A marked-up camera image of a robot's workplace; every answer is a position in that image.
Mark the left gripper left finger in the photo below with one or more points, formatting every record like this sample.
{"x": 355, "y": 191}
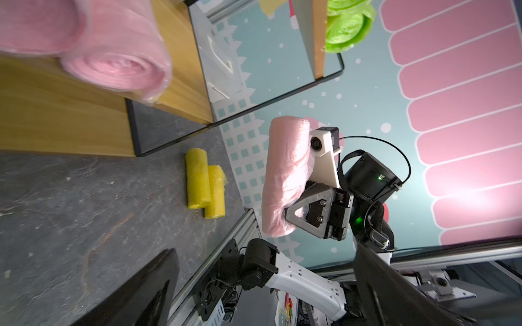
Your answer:
{"x": 144, "y": 299}

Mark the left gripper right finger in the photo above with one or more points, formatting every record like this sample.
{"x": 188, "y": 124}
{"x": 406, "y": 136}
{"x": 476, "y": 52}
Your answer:
{"x": 388, "y": 299}

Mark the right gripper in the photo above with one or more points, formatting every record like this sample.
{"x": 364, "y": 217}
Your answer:
{"x": 322, "y": 211}

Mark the pink roll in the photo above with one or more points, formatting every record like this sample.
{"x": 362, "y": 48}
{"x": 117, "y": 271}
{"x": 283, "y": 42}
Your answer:
{"x": 288, "y": 168}
{"x": 40, "y": 28}
{"x": 121, "y": 50}

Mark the yellow roll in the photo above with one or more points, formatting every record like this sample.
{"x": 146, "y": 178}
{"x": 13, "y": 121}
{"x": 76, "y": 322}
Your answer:
{"x": 217, "y": 182}
{"x": 198, "y": 186}

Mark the green roll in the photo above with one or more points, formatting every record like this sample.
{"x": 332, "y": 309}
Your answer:
{"x": 344, "y": 31}
{"x": 339, "y": 7}

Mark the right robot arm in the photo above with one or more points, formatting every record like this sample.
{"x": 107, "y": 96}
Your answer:
{"x": 285, "y": 262}

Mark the wooden three-tier shelf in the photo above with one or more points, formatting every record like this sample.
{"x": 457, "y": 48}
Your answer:
{"x": 45, "y": 109}

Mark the white plastic storage box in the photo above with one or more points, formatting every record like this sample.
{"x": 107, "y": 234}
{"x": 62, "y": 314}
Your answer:
{"x": 220, "y": 64}

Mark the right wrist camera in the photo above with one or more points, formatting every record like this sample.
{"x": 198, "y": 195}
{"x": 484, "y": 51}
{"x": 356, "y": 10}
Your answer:
{"x": 325, "y": 146}

